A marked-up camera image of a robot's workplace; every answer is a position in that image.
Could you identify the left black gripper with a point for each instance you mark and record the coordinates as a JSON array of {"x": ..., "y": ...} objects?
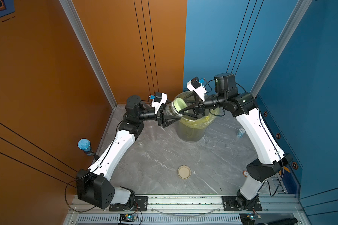
[{"x": 161, "y": 121}]

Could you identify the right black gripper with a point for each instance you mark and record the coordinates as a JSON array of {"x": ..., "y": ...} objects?
[{"x": 200, "y": 107}]

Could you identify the jar with green lid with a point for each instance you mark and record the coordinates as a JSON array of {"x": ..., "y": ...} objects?
[{"x": 175, "y": 106}]

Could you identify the cream jar lid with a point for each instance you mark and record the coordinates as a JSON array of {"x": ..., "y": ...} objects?
[{"x": 184, "y": 172}]

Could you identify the tall jar with clear lid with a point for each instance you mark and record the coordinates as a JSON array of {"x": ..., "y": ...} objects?
[{"x": 152, "y": 133}]

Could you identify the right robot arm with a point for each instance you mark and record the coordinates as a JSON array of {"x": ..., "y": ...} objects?
[{"x": 271, "y": 159}]

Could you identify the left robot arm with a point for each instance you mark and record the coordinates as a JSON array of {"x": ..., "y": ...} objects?
[{"x": 93, "y": 185}]

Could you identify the mesh trash bin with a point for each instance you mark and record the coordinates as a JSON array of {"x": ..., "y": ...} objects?
[{"x": 190, "y": 129}]

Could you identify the yellow trash bag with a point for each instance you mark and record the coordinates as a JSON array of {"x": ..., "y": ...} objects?
[{"x": 199, "y": 123}]

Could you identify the blue foam-tipped microphone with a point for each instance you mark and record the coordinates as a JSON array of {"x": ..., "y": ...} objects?
[{"x": 85, "y": 146}]

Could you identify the left green circuit board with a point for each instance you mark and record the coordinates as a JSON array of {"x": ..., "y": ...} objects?
[{"x": 127, "y": 218}]

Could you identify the right circuit board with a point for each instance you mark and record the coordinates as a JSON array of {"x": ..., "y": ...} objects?
[{"x": 253, "y": 217}]

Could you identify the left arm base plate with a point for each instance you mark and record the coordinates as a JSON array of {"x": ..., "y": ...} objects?
[{"x": 138, "y": 202}]

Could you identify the aluminium front rail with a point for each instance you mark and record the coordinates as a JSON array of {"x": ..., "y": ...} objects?
[{"x": 200, "y": 209}]

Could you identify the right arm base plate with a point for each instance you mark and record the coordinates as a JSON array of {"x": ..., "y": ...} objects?
[{"x": 228, "y": 203}]

